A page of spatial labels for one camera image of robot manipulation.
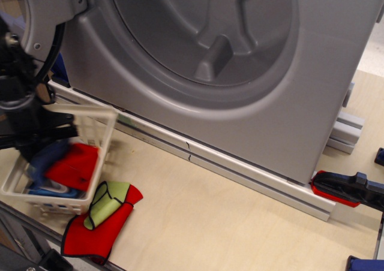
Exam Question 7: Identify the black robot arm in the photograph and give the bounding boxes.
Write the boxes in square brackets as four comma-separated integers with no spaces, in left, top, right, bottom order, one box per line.
[1,20,77,162]

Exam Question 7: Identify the short aluminium profile block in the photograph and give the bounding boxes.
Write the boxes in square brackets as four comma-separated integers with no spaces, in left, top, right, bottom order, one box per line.
[326,111,365,154]

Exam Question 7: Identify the red black clamp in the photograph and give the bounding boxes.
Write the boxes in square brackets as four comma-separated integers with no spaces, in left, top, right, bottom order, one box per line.
[310,170,383,212]

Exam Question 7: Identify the black cable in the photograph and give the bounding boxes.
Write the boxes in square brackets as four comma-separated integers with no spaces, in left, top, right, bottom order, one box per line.
[35,22,66,83]

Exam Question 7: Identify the green cloth on table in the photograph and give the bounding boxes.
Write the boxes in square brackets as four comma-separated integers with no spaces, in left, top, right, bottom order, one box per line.
[83,181,130,230]

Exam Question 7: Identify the white plastic basket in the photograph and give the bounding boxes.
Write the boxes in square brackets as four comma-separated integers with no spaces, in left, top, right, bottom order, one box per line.
[1,104,118,215]

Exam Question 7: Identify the black clamp part right edge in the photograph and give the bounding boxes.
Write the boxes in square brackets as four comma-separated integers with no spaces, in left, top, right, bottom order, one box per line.
[374,147,384,166]

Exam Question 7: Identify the red cloth on table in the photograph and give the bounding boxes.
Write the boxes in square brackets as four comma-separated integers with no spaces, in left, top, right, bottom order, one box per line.
[61,184,143,265]

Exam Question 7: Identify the aluminium profile rail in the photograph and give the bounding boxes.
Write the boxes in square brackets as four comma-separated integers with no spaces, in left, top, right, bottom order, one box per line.
[47,80,336,222]

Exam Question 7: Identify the grey toy washing machine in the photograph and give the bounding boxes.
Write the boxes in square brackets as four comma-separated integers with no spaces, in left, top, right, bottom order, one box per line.
[62,0,383,183]

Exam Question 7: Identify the red cloth in basket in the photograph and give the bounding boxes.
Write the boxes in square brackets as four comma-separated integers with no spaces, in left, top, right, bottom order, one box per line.
[45,143,98,192]

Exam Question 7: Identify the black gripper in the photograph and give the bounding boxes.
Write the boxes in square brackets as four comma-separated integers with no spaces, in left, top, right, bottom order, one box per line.
[1,101,78,160]

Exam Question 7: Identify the light blue cloth in basket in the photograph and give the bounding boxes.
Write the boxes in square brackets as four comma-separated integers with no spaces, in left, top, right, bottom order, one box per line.
[26,180,85,198]

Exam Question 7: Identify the grey washing machine door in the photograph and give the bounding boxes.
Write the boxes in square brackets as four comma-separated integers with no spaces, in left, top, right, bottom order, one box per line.
[22,0,87,62]

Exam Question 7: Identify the blue clamp bottom right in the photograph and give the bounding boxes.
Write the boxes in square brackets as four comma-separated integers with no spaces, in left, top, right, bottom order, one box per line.
[345,256,384,271]

